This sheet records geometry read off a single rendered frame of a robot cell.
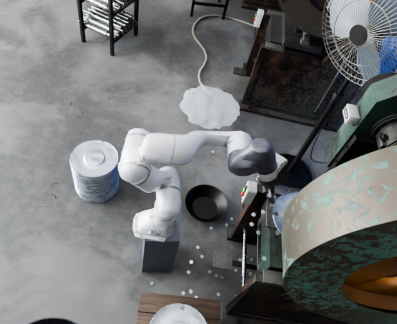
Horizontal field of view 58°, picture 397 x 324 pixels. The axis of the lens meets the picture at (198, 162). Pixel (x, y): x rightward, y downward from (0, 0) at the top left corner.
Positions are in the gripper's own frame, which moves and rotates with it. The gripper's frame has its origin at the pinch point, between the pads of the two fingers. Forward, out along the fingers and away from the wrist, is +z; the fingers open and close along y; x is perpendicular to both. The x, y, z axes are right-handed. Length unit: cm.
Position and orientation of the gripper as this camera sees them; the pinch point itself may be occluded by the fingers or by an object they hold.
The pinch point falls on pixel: (272, 200)
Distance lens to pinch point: 158.9
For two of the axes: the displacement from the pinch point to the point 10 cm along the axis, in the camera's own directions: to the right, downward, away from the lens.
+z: 2.6, 6.1, 7.5
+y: -0.9, 7.9, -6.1
